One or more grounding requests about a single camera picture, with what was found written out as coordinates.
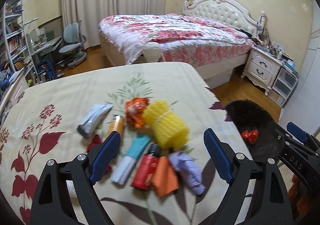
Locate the lavender tissue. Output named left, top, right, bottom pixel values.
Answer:
left=169, top=151, right=206, bottom=196

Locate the silver foil pouch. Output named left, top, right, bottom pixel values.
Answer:
left=77, top=103, right=113, bottom=139

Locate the floral cream bedsheet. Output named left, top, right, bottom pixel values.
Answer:
left=1, top=62, right=249, bottom=224

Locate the yellow foam net bundle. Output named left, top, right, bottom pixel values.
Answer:
left=143, top=100, right=189, bottom=150

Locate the red bottle black cap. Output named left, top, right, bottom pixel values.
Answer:
left=131, top=144, right=161, bottom=191

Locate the orange wrapper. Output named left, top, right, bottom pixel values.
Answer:
left=125, top=97, right=149, bottom=129

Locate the study desk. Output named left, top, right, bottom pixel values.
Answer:
left=25, top=34, right=63, bottom=66

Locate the white bed with headboard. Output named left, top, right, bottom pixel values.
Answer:
left=99, top=0, right=258, bottom=88

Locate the white bookshelf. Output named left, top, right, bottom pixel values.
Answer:
left=1, top=0, right=39, bottom=87

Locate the plastic drawer unit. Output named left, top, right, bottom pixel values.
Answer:
left=268, top=66, right=298, bottom=108

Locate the dark red wrapper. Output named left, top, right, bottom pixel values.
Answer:
left=87, top=134, right=112, bottom=174

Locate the amber bottle black cap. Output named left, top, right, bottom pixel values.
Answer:
left=106, top=115, right=124, bottom=137

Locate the red crumpled wrapper in bin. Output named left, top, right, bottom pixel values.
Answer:
left=241, top=129, right=259, bottom=144

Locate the pink floral quilt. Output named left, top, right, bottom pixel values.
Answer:
left=99, top=13, right=253, bottom=67

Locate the teal and white tube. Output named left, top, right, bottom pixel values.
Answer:
left=111, top=133, right=151, bottom=185

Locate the black trash bin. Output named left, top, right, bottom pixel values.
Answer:
left=226, top=100, right=280, bottom=163

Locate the white nightstand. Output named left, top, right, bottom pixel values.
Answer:
left=241, top=46, right=283, bottom=96

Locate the grey-blue desk chair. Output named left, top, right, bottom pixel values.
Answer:
left=57, top=20, right=87, bottom=69

